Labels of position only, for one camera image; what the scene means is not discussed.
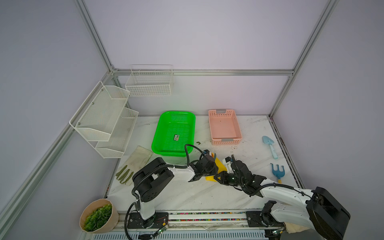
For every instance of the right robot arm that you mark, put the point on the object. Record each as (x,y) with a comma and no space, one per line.
(314,209)

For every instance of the white wire basket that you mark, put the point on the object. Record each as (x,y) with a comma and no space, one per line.
(150,80)

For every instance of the paper bag with greens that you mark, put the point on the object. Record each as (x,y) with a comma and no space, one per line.
(99,217)

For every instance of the light blue garden trowel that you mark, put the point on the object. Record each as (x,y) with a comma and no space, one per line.
(268,141)

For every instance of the cream work glove right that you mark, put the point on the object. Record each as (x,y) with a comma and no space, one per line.
(294,228)

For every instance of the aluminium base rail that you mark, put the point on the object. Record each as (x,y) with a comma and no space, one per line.
(204,219)

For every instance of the green plastic basket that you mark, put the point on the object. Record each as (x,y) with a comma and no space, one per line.
(175,129)

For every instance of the blue yellow garden rake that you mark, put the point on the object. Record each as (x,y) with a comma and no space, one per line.
(278,171)

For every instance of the pink plastic basket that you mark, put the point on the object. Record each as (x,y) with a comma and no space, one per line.
(224,127)

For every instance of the yellow paper napkin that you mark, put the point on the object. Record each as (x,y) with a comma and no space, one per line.
(221,168)

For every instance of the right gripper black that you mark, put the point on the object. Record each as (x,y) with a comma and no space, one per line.
(222,180)

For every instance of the white mesh two-tier shelf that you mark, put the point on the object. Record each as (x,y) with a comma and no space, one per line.
(105,121)

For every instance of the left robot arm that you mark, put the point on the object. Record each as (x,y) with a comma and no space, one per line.
(153,178)

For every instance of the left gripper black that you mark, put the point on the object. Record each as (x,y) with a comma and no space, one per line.
(215,171)

